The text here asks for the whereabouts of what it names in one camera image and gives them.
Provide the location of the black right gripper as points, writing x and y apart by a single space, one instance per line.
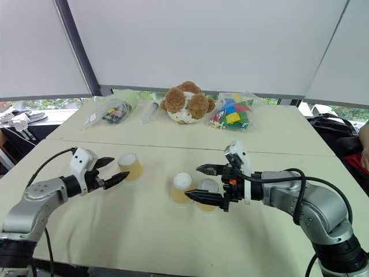
235 187

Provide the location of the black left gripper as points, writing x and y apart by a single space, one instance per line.
93 181

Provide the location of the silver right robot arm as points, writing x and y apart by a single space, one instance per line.
317 202

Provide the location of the person's bare forearm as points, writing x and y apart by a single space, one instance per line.
365 150

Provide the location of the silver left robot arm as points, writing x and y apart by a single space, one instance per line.
31 202

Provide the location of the brown paper cup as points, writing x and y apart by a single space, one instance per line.
178 193
209 184
133 170

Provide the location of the clear bag of small parts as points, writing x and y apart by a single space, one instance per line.
115 112

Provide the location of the clear plastic syringe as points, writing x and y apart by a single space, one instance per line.
150 112

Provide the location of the clear bag of colourful blocks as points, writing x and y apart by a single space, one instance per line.
232 114

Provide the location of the brown plush bear toy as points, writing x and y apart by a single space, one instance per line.
178 101

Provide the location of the black and white slippers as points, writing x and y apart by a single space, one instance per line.
26 116

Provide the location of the black backpack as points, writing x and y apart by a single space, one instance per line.
328 128

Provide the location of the red fabric bag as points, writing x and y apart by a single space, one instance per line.
353 163

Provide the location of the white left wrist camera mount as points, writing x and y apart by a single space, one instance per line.
80 158

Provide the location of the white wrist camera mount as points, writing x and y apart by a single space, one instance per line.
240 150
80 158

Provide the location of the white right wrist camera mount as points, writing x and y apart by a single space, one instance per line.
240 150

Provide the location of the dark window frame post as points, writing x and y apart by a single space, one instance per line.
79 49

